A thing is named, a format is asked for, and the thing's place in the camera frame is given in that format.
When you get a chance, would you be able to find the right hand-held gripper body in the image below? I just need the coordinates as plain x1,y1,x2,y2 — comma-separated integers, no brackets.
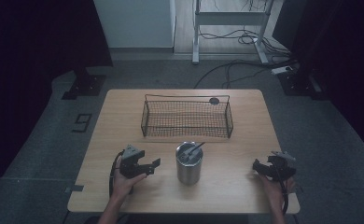
265,150,298,183

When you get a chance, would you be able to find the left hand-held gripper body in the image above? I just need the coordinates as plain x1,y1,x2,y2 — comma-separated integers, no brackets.
119,144,150,179

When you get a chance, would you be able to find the person's right hand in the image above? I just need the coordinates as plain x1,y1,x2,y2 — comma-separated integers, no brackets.
258,174,297,213

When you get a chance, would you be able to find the person's left hand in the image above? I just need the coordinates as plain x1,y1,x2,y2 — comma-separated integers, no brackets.
111,165,148,201

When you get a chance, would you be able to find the stainless steel tumbler with lid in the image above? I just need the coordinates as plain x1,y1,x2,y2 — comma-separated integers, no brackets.
175,141,204,187

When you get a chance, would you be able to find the black straw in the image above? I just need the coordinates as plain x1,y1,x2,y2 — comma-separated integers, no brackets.
187,141,206,157

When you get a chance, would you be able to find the grey tape piece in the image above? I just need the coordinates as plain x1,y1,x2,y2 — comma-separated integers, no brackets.
63,184,85,194

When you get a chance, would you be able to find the black stand base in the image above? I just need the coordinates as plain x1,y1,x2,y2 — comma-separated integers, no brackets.
276,68,324,98
61,66,107,101

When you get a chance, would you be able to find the white power strip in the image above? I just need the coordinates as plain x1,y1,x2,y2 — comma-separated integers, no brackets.
270,65,294,76

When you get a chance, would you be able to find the dark curtain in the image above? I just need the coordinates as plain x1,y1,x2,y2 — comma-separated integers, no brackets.
272,0,364,162
0,0,114,206

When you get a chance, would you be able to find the white cabinet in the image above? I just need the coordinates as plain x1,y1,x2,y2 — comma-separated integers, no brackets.
92,0,177,49

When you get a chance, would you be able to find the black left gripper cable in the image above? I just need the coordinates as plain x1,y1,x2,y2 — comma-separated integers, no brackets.
108,150,126,198

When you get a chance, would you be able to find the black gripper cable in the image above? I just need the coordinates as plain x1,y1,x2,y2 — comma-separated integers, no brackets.
274,166,290,217
108,150,126,198

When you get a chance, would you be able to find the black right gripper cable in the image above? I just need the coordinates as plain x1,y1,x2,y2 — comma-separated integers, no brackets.
274,166,290,217

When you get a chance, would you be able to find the black wire mesh basket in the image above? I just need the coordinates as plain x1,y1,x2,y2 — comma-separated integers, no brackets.
140,93,235,140

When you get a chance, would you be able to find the long black floor cable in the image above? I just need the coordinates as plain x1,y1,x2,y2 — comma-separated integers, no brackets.
193,59,298,90

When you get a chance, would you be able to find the tangle of black floor cables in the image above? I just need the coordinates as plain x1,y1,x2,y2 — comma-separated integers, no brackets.
198,27,293,59

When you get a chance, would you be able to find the white desk frame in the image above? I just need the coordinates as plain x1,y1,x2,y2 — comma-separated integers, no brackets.
191,0,276,65

